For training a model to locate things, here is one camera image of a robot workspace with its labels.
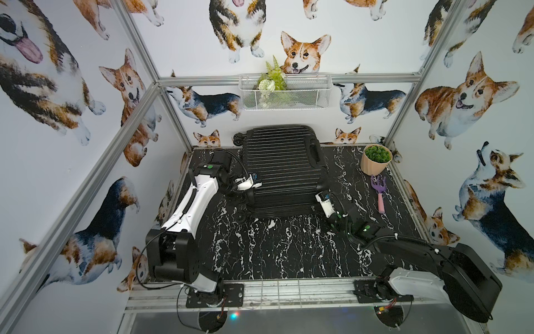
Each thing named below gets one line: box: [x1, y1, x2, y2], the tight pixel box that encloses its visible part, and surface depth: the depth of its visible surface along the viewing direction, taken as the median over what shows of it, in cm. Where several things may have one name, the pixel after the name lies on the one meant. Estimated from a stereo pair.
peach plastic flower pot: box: [360, 144, 393, 177], surface depth 105 cm
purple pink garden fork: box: [371, 174, 387, 214], surface depth 106 cm
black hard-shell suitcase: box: [232, 124, 330, 222], surface depth 87 cm
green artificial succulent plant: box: [365, 145, 392, 163], surface depth 105 cm
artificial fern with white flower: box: [258, 54, 288, 109], surface depth 85 cm
